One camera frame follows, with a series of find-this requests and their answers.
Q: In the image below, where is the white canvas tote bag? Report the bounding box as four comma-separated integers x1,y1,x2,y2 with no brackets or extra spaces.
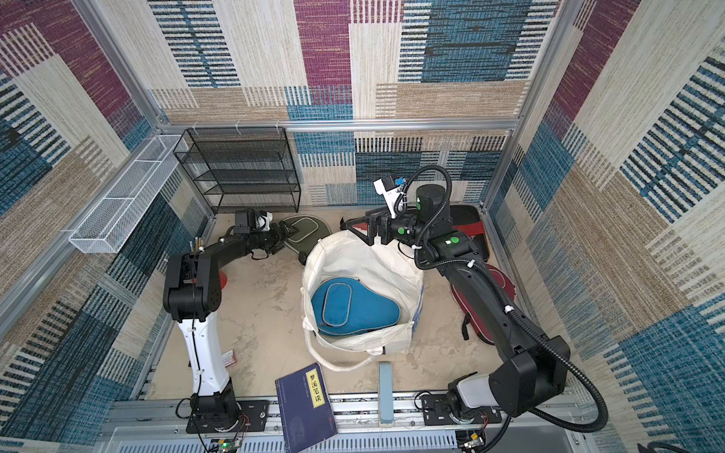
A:
300,230,424,373

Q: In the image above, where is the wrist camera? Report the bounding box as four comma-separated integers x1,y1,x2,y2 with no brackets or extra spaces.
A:
254,211,274,231
374,175,405,219

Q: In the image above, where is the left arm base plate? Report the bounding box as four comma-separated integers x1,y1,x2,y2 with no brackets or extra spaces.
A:
186,399,269,435

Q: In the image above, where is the olive green paddle cover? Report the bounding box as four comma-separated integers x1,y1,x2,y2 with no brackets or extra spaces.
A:
282,215,332,265

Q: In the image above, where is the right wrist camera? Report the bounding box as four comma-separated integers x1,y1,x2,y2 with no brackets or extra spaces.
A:
374,175,405,219

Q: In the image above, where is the black wire mesh shelf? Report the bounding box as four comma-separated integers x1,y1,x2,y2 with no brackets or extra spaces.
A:
173,126,301,214

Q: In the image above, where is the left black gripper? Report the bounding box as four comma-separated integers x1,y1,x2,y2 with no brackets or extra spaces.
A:
253,221,301,255

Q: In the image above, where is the light blue eraser block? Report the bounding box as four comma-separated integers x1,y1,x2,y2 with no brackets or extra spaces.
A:
378,362,395,426

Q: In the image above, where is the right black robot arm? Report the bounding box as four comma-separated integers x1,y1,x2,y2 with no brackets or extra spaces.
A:
340,184,572,419

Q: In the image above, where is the blue paddle cover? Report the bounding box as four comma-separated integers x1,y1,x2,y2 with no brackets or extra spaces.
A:
312,277,401,337

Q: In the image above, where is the white wire mesh basket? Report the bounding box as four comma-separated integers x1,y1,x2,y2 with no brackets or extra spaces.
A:
69,135,180,254

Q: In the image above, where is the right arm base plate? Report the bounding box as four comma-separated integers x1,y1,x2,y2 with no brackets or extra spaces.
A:
413,391,503,426

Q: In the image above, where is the maroon paddle cover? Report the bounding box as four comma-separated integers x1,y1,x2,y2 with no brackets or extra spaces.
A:
447,264,517,347

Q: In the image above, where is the small red white card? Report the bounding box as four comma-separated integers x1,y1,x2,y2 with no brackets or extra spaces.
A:
222,350,237,367

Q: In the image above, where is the dark blue book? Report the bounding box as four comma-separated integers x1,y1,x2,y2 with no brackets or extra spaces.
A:
275,364,338,453

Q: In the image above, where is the black red mesh case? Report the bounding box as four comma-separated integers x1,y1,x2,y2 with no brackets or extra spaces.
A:
450,205,491,262

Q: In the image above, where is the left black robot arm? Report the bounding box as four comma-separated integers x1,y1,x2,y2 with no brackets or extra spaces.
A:
162,209,298,424

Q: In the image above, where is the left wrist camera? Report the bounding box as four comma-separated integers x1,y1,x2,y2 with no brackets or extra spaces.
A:
254,211,274,231

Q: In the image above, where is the red pencil cup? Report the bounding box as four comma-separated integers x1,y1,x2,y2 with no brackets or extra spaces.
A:
218,271,228,289

